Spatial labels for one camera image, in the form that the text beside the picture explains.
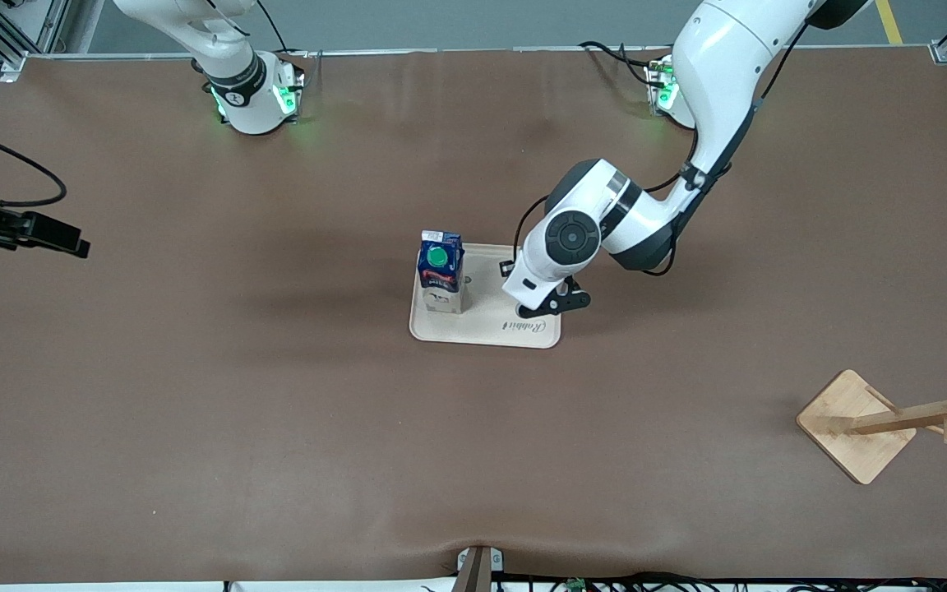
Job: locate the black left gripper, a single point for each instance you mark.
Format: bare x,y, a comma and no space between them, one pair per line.
502,271

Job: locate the blue milk carton green cap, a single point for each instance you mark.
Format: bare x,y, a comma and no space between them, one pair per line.
441,275

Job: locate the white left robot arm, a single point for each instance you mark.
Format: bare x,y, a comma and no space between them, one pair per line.
716,74

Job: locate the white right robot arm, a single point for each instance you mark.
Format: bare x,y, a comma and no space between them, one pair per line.
245,99

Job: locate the cream plastic tray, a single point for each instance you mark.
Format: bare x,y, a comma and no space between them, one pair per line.
490,325

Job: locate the wooden mug tree stand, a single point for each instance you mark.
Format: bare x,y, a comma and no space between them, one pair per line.
852,427

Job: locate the metal table edge bracket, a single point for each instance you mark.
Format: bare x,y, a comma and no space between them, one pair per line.
478,567

